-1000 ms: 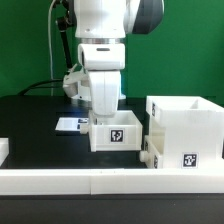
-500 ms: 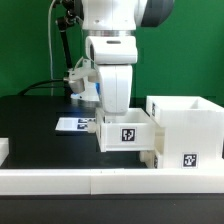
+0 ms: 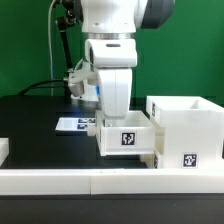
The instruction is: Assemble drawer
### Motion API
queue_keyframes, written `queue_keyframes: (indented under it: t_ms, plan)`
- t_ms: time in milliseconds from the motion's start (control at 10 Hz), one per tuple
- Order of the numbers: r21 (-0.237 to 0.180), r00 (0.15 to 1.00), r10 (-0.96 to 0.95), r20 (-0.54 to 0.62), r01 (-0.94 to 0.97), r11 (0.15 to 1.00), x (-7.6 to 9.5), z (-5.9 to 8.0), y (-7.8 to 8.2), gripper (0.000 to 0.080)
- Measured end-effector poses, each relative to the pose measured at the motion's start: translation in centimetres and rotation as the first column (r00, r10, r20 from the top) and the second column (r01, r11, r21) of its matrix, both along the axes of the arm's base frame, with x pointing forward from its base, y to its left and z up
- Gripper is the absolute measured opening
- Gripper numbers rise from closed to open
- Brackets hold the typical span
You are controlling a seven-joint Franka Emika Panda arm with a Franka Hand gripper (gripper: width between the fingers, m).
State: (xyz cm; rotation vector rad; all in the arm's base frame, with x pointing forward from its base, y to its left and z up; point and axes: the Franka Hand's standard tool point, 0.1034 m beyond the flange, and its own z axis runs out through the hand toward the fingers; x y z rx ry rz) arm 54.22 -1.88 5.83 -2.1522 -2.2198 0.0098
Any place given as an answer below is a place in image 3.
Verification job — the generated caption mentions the black base cable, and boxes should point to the black base cable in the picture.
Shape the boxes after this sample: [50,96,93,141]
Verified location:
[17,77,73,97]

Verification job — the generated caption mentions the white front drawer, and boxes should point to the white front drawer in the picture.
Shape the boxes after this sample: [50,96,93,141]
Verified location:
[140,147,163,169]

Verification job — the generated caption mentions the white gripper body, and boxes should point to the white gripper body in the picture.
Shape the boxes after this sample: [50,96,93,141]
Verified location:
[98,69,132,118]

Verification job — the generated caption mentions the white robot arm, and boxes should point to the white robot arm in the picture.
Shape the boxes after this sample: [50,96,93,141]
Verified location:
[71,0,175,119]

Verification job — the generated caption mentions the fiducial marker sheet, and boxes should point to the fiducial marker sheet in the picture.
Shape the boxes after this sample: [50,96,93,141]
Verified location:
[56,117,95,131]

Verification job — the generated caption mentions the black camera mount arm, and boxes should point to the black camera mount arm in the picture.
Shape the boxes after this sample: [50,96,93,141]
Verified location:
[48,0,83,77]

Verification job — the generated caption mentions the white workspace border frame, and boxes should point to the white workspace border frame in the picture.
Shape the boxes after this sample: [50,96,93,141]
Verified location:
[0,138,224,195]

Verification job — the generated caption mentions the white drawer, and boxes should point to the white drawer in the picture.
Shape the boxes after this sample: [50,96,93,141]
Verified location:
[140,147,163,169]
[87,110,156,156]

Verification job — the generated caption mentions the white drawer cabinet box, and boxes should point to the white drawer cabinet box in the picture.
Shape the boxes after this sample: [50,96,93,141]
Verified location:
[146,96,224,169]

